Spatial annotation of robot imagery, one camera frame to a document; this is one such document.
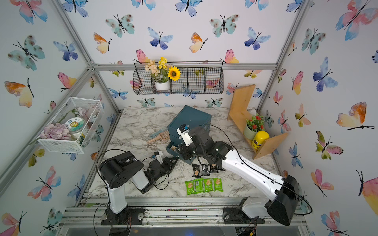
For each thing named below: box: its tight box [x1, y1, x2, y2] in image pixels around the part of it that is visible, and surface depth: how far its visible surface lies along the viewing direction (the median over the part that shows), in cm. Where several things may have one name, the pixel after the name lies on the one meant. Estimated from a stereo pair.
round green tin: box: [64, 117, 87, 134], surface depth 67 cm
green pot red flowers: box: [243, 114, 265, 141], surface depth 88 cm
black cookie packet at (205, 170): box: [201, 164, 211, 177], surface depth 90 cm
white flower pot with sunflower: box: [144, 57, 182, 91], surface depth 86 cm
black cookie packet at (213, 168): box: [208, 163, 219, 174], surface depth 90 cm
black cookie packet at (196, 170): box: [191, 163, 202, 178], surface depth 90 cm
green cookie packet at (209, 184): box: [203, 177, 215, 193], surface depth 85 cm
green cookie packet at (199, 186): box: [192, 179, 206, 193], surface depth 84 cm
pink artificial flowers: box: [39, 122, 72, 141], surface depth 61 cm
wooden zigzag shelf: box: [226, 84, 289, 160], surface depth 97 cm
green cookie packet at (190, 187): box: [184, 179, 195, 196], surface depth 84 cm
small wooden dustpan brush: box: [147, 130, 170, 144], surface depth 106 cm
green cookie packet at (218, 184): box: [212, 177, 224, 193], surface depth 85 cm
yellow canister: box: [251, 130, 270, 151], surface depth 86 cm
